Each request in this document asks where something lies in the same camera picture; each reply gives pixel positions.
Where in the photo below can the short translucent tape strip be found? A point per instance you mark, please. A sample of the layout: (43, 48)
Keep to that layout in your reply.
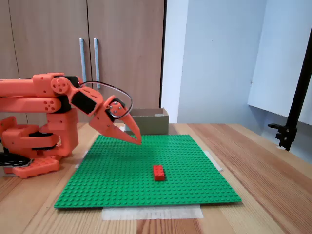
(80, 161)

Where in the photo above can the long narrow translucent tape strip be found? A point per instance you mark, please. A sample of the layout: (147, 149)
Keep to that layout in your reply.
(215, 162)

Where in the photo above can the white wall panel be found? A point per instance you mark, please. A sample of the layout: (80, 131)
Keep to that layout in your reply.
(273, 61)

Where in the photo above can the brown cardboard box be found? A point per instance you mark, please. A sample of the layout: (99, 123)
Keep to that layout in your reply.
(151, 124)

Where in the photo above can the brown wooden cabinet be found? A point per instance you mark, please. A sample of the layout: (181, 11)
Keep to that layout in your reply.
(122, 36)

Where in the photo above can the green lego baseplate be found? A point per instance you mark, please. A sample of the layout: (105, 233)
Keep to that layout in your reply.
(109, 182)

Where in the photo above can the wide translucent tape strip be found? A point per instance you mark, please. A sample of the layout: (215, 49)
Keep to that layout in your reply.
(151, 212)

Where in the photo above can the small white tape piece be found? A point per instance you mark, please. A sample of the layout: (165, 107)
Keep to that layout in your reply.
(281, 148)

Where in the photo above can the red lego block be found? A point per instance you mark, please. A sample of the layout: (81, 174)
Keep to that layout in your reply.
(159, 173)

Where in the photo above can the black stand pole with clamp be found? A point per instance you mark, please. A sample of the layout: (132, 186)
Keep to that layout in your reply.
(296, 104)

